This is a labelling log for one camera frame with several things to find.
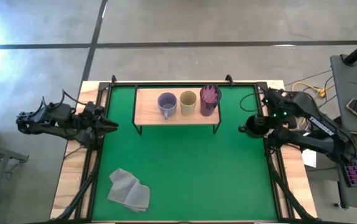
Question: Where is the black table frame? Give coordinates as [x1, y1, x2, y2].
[52, 74, 319, 224]

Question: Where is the grey keyboard desk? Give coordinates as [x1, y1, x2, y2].
[333, 161, 357, 210]

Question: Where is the grey side desk panel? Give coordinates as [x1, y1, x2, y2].
[330, 54, 357, 138]

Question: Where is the wooden shelf with black frame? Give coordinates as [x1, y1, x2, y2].
[133, 84, 222, 136]

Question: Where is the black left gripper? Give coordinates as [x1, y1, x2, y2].
[82, 103, 120, 139]

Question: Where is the grey mug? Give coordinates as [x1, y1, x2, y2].
[157, 91, 178, 120]

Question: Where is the yellow cable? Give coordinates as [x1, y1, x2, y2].
[291, 81, 328, 100]

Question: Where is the purple faceted tumbler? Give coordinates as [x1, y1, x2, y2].
[199, 84, 222, 118]

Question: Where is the white paper sheet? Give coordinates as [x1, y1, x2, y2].
[301, 148, 318, 169]

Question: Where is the cream plastic cup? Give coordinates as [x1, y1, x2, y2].
[179, 90, 198, 117]

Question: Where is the green table mat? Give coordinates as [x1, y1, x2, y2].
[91, 84, 278, 222]

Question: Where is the grey folded cloth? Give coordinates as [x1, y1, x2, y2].
[107, 168, 151, 213]

